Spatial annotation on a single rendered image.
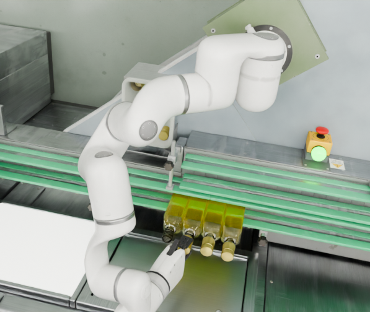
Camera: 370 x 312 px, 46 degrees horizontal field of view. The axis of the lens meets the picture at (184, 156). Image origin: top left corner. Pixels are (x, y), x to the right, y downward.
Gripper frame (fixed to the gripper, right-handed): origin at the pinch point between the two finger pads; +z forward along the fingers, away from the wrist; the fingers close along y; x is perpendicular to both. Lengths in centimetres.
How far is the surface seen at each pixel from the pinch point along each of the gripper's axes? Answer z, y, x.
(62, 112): 73, -16, 105
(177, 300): -5.6, -13.8, -2.0
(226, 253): 4.3, -0.3, -10.6
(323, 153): 40, 19, -25
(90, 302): -18.7, -13.0, 17.2
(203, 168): 21.0, 12.5, 5.3
